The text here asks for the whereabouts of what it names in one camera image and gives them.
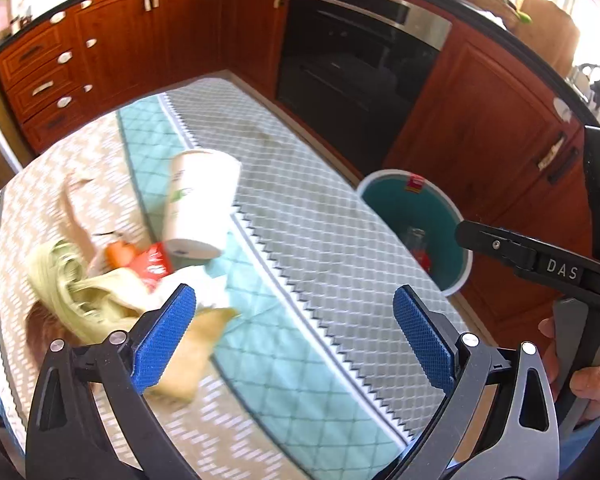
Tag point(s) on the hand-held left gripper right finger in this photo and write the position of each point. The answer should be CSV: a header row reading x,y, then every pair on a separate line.
x,y
424,340

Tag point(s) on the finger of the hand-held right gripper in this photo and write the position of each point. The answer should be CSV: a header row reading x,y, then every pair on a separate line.
x,y
495,245

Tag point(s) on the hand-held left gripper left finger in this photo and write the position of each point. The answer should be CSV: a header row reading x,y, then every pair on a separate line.
x,y
164,335

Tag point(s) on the teal plastic bin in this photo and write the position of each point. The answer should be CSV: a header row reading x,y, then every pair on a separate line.
x,y
445,240

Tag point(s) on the white tissue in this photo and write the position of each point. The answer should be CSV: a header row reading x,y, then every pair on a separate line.
x,y
204,285

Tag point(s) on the red snack packet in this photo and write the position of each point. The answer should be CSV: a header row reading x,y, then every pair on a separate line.
x,y
152,265

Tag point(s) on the red soda can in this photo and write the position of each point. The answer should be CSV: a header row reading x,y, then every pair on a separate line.
x,y
416,245

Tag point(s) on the orange peel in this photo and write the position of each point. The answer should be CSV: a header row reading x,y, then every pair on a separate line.
x,y
119,254

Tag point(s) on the stack of green paper liners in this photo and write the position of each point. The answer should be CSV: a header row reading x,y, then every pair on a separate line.
x,y
74,280

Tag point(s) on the white paper cup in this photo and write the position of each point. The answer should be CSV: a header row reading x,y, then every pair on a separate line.
x,y
199,205

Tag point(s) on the person's right hand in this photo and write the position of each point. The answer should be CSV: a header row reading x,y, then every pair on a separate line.
x,y
592,390

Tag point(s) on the red tag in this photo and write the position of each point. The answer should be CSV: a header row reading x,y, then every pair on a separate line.
x,y
416,183

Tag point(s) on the wooden kitchen cabinets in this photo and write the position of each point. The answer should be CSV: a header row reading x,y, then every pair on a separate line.
x,y
485,120

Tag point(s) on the patterned quilted table cover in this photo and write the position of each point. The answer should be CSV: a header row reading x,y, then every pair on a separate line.
x,y
300,260

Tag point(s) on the light blue cloth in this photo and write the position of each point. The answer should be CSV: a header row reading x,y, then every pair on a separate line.
x,y
577,440

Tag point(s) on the wooden cutting board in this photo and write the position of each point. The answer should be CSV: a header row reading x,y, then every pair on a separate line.
x,y
550,30

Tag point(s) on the black built-in oven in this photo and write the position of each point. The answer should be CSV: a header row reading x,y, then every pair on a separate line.
x,y
350,65

